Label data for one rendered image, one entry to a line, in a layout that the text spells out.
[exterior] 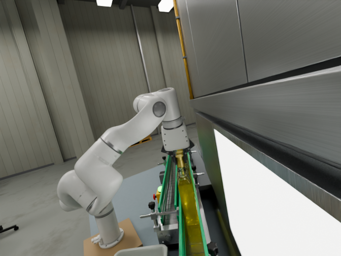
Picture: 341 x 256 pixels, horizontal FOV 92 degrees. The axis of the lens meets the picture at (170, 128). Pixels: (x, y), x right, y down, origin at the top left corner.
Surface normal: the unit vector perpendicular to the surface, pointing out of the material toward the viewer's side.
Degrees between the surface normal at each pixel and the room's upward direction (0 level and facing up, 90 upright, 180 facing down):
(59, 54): 90
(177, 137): 106
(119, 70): 90
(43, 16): 90
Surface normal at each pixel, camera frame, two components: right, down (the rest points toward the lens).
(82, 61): 0.48, 0.03
